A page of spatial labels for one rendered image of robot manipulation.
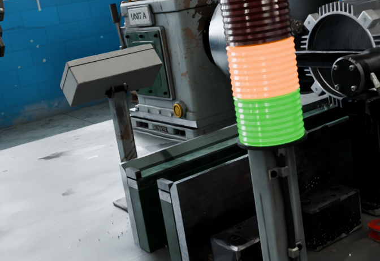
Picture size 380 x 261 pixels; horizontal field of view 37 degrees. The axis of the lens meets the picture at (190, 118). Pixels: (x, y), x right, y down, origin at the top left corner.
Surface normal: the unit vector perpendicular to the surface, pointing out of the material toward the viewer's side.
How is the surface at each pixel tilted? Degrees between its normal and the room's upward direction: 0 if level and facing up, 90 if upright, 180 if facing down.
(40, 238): 0
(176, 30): 89
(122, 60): 51
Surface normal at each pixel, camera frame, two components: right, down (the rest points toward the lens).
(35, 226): -0.16, -0.96
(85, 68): 0.34, -0.54
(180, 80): -0.81, 0.25
